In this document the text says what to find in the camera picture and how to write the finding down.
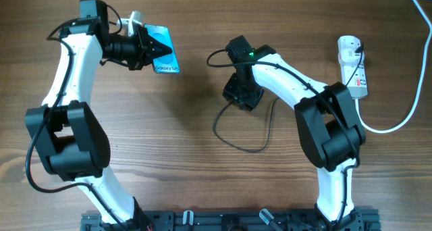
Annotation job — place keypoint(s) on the blue Galaxy smartphone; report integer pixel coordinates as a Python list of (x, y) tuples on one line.
[(166, 64)]

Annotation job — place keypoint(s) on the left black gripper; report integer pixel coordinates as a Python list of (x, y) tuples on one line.
[(145, 55)]

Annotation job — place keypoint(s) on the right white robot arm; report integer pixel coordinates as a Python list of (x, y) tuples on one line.
[(329, 129)]

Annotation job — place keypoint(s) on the white power strip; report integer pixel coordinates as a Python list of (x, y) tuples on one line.
[(351, 58)]

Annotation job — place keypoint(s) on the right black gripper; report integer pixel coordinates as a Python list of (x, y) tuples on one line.
[(248, 103)]

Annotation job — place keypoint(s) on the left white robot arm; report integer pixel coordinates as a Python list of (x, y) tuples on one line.
[(64, 131)]

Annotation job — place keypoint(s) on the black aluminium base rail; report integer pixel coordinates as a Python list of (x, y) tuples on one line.
[(297, 219)]

